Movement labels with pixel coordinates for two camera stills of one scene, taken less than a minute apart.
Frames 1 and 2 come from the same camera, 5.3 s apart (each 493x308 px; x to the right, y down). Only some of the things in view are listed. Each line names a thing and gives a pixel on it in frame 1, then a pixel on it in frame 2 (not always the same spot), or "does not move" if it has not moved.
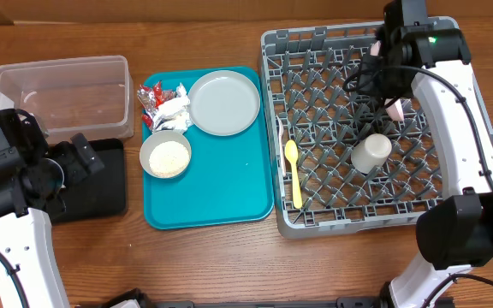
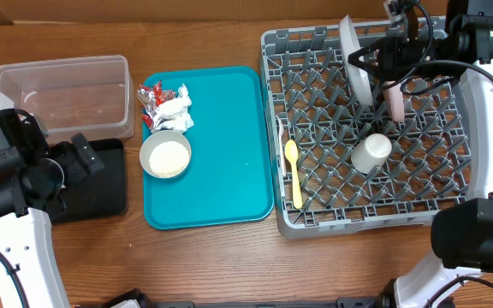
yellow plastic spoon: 292,153 does not move
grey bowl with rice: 165,154 does not move
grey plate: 224,103 to 350,44
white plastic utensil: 282,144 does not move
